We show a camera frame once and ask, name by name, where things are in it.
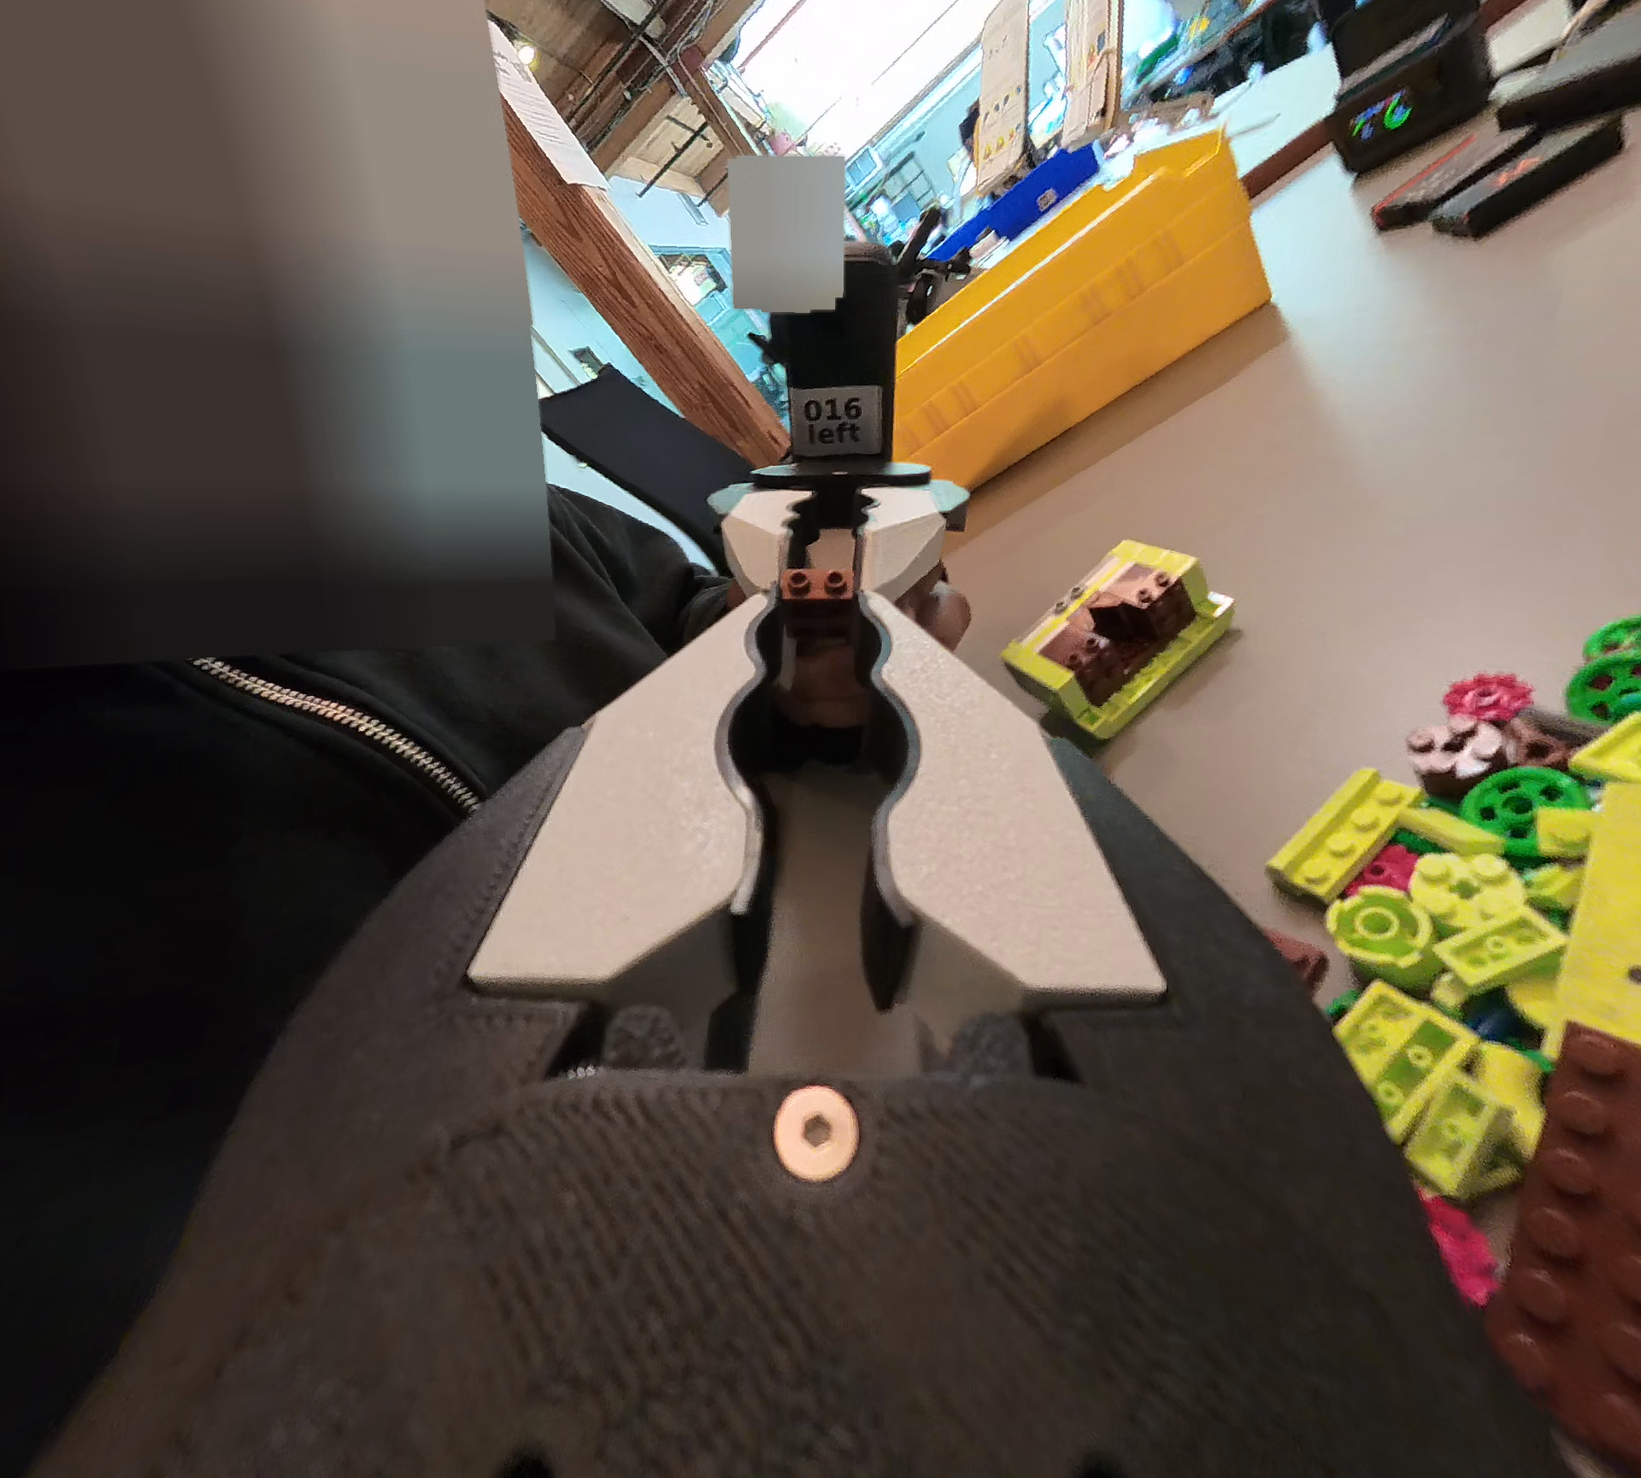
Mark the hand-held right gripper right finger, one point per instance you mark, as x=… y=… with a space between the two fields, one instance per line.
x=1013 y=863

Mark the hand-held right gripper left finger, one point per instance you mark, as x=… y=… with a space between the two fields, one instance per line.
x=616 y=863

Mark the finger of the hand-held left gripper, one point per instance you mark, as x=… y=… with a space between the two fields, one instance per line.
x=757 y=543
x=910 y=543

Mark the small brown toy brick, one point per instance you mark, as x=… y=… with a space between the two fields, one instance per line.
x=818 y=595

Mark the lime brick box with brown bricks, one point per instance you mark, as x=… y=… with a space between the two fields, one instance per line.
x=1192 y=620

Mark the lime curved brick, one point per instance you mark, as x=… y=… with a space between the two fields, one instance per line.
x=1341 y=838

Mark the lime face tile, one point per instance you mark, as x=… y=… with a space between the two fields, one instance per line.
x=1610 y=928

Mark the brown toy plate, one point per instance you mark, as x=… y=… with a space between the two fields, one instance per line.
x=1577 y=1248

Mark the person's left forearm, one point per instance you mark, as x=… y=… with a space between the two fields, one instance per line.
x=642 y=581

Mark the person's left hand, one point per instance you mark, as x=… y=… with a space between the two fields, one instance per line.
x=822 y=691

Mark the blue storage bin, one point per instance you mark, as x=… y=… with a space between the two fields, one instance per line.
x=1027 y=203

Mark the yellow box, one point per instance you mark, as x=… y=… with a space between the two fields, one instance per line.
x=1090 y=312

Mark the brown wooden board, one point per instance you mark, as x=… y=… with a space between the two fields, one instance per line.
x=642 y=287

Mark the small brown square plate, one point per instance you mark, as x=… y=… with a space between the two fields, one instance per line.
x=1295 y=959

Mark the pile of small toy bricks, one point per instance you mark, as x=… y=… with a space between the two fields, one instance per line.
x=1379 y=928

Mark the white paper sheet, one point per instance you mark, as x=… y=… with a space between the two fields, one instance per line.
x=546 y=107

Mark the person's black clothing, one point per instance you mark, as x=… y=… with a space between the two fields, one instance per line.
x=193 y=863

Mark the black battery pack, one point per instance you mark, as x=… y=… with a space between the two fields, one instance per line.
x=1526 y=177
x=1449 y=184

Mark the black charger with display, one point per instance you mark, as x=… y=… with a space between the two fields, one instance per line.
x=1411 y=68

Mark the long black case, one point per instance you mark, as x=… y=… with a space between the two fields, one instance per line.
x=1577 y=68

